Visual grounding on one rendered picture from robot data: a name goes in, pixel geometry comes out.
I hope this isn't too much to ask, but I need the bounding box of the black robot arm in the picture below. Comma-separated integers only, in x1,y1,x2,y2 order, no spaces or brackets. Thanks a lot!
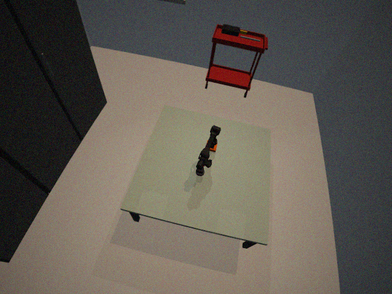
196,125,221,170

